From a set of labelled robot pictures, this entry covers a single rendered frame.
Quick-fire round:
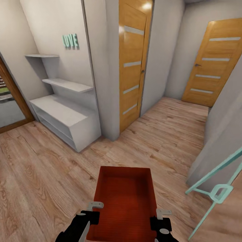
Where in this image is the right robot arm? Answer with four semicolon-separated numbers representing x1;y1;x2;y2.
150;208;179;242

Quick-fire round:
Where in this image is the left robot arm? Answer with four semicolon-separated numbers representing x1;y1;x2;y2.
55;201;104;242

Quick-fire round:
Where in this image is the storage box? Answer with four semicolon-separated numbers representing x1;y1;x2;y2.
86;166;157;242

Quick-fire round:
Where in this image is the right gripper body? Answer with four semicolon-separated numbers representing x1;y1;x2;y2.
150;216;172;232

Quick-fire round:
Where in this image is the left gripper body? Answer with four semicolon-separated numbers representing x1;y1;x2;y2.
81;211;100;225

